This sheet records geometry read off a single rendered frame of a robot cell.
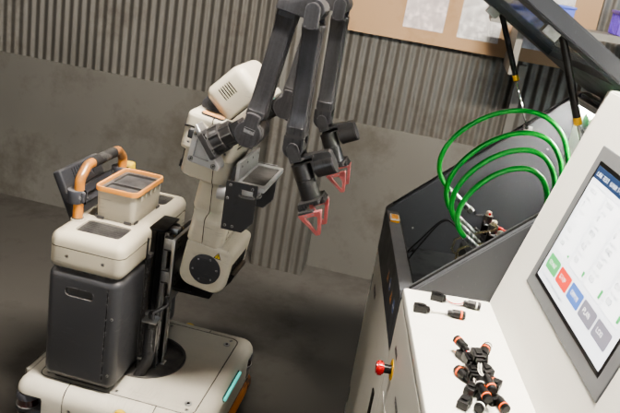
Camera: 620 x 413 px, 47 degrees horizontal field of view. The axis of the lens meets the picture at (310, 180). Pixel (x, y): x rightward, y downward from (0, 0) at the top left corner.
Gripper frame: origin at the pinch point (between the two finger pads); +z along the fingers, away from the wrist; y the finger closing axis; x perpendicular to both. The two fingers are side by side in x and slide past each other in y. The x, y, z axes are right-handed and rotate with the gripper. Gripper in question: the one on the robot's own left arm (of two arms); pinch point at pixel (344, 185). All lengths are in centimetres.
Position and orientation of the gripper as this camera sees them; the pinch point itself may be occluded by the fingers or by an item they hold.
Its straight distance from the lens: 245.0
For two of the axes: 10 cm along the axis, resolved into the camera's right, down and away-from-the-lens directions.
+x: -9.3, 2.4, 2.7
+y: 2.0, -2.7, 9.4
